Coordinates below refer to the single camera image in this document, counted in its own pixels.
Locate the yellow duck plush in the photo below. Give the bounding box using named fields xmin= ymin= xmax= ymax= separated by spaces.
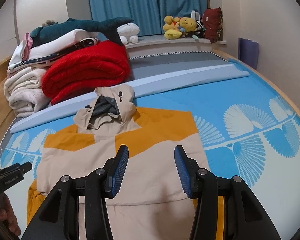
xmin=163 ymin=15 xmax=182 ymax=40

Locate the red folded blanket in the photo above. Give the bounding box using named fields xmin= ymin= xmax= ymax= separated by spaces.
xmin=42 ymin=41 xmax=130 ymax=105

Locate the white plush toy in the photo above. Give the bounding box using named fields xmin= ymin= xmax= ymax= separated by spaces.
xmin=117 ymin=23 xmax=140 ymax=45

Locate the person's left hand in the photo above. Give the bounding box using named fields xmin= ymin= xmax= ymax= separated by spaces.
xmin=0 ymin=193 xmax=21 ymax=237

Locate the blue shark plush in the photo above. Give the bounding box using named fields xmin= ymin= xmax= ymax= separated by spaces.
xmin=30 ymin=17 xmax=133 ymax=47

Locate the blue curtain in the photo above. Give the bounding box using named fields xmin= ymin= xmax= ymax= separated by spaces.
xmin=89 ymin=0 xmax=207 ymax=36

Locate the blue patterned bed sheet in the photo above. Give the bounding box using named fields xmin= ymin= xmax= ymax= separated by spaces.
xmin=0 ymin=51 xmax=300 ymax=240

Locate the light blue folded mat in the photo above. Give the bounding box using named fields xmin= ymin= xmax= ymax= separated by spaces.
xmin=10 ymin=64 xmax=250 ymax=134

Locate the yellow bear plush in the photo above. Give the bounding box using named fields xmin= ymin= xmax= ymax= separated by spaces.
xmin=178 ymin=17 xmax=197 ymax=33

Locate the purple paper bag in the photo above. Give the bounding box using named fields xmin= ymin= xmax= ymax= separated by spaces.
xmin=238 ymin=37 xmax=259 ymax=70

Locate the wooden bed frame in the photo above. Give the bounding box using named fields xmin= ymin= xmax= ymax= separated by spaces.
xmin=0 ymin=48 xmax=300 ymax=156

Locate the beige and orange hooded jacket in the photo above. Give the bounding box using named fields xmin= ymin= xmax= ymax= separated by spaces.
xmin=27 ymin=85 xmax=209 ymax=239

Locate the white folded duvet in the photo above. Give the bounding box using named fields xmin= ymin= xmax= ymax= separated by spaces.
xmin=7 ymin=29 xmax=98 ymax=73

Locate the cream folded blanket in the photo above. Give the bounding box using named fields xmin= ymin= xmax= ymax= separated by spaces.
xmin=4 ymin=67 xmax=50 ymax=118

